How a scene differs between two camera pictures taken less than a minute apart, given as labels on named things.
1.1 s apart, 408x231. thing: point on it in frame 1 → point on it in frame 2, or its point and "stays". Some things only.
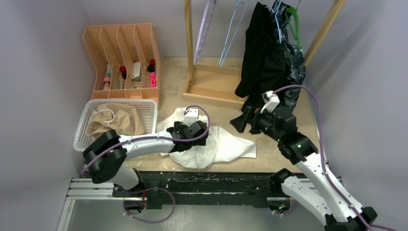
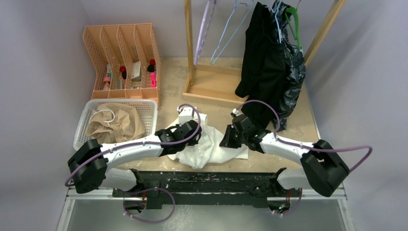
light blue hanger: x=221 y=62 → x=237 y=29
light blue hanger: x=275 y=12 stays
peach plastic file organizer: x=127 y=61 stays
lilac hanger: x=210 y=6 stays
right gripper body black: x=261 y=121 → x=238 y=139
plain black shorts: x=264 y=66 stays
